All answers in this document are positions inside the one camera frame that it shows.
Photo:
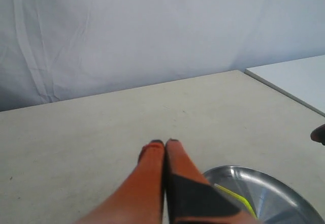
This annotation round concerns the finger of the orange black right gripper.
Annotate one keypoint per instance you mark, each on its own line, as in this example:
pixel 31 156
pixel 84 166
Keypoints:
pixel 318 135

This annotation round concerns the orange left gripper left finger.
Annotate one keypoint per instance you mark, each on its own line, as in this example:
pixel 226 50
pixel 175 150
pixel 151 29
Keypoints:
pixel 140 198

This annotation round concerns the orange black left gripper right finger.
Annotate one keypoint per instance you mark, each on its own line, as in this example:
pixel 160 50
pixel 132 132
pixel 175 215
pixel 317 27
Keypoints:
pixel 190 197

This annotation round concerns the yellow plastic straw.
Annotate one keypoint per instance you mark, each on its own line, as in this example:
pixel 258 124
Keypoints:
pixel 239 198

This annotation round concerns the white side table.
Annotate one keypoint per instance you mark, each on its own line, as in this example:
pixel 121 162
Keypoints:
pixel 301 80

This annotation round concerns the round silver metal plate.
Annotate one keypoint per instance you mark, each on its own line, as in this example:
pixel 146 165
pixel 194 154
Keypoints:
pixel 272 200

